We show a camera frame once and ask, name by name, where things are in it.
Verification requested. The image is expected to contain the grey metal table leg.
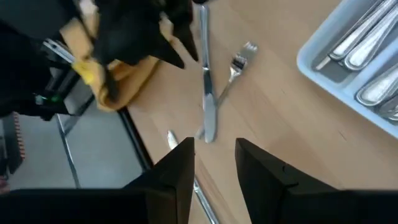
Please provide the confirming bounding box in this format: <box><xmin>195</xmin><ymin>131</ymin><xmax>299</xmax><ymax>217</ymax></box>
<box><xmin>55</xmin><ymin>113</ymin><xmax>82</xmax><ymax>190</ymax></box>

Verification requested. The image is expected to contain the silver table knife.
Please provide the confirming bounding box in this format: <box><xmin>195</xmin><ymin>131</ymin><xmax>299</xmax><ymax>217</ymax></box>
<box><xmin>166</xmin><ymin>129</ymin><xmax>220</xmax><ymax>224</ymax></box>
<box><xmin>198</xmin><ymin>3</ymin><xmax>218</xmax><ymax>144</ymax></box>

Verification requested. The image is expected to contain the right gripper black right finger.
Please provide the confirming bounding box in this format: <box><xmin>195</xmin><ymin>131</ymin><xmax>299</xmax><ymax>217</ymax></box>
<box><xmin>234</xmin><ymin>138</ymin><xmax>398</xmax><ymax>224</ymax></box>

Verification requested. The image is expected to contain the small silver fork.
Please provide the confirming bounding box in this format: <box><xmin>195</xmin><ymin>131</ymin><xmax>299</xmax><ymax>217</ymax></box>
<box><xmin>195</xmin><ymin>41</ymin><xmax>259</xmax><ymax>140</ymax></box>

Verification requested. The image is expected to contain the mustard yellow cloth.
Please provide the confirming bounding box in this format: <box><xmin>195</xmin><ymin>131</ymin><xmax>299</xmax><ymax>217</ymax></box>
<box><xmin>58</xmin><ymin>0</ymin><xmax>175</xmax><ymax>113</ymax></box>

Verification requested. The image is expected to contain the black table edge rail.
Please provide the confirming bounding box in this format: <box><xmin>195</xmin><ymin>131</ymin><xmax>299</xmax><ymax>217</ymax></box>
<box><xmin>117</xmin><ymin>106</ymin><xmax>155</xmax><ymax>171</ymax></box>

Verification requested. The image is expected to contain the white plastic cutlery organizer tray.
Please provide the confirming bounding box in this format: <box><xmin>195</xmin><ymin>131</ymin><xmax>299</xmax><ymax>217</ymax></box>
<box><xmin>296</xmin><ymin>0</ymin><xmax>398</xmax><ymax>140</ymax></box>

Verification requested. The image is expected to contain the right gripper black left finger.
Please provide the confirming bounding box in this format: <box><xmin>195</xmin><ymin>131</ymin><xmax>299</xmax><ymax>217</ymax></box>
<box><xmin>0</xmin><ymin>137</ymin><xmax>196</xmax><ymax>224</ymax></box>

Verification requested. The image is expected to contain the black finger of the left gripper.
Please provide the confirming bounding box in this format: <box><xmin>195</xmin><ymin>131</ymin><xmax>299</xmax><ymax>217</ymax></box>
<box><xmin>146</xmin><ymin>33</ymin><xmax>186</xmax><ymax>70</ymax></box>
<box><xmin>169</xmin><ymin>0</ymin><xmax>200</xmax><ymax>62</ymax></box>

